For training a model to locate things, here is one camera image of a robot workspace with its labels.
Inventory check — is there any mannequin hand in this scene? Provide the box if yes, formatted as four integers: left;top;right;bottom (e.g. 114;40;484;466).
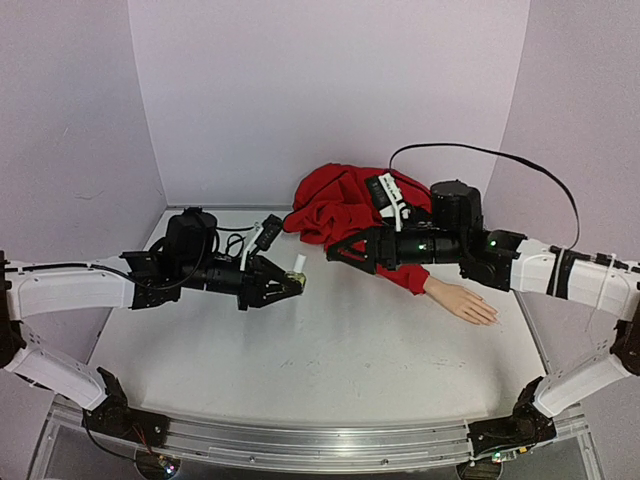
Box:
424;276;498;326

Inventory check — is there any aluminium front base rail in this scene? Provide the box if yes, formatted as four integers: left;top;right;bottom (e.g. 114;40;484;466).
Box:
44;399;596;480

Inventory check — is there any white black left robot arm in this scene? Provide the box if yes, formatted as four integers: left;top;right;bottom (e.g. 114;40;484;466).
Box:
1;252;306;437

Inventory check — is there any white nail polish cap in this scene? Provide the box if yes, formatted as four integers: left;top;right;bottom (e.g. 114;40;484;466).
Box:
293;254;307;274

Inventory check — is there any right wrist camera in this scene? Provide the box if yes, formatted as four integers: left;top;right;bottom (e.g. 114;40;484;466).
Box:
364;172;486;234

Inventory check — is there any clear nail polish bottle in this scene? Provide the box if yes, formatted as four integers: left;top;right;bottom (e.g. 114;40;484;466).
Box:
286;271;307;290

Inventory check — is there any red black sports jacket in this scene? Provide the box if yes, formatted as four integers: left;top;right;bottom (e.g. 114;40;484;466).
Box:
284;163;430;295

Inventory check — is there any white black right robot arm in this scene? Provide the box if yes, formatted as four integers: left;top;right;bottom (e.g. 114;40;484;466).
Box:
327;226;639;418

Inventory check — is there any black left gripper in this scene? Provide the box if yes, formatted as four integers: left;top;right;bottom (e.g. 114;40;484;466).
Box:
181;256;304;311

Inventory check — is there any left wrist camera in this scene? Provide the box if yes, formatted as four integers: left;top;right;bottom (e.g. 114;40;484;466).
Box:
162;207;284;274

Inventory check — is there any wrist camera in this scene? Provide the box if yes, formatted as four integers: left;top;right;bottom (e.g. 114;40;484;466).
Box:
364;172;486;234
162;207;284;274

